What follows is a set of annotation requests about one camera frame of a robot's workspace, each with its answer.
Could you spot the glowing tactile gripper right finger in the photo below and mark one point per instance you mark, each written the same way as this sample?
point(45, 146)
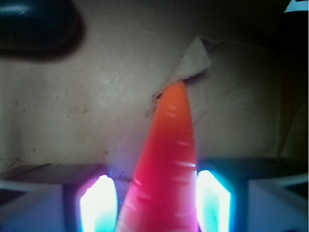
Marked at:
point(252, 195)

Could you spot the brown paper bag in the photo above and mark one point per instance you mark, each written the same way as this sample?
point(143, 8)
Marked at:
point(90, 102)

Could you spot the orange plastic toy carrot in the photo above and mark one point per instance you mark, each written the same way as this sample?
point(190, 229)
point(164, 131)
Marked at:
point(162, 194)

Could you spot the dark green toy cucumber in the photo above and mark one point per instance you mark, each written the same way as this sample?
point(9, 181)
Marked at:
point(40, 25)

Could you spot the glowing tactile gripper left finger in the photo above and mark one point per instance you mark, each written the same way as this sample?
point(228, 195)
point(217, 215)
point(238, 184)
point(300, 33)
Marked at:
point(58, 198)

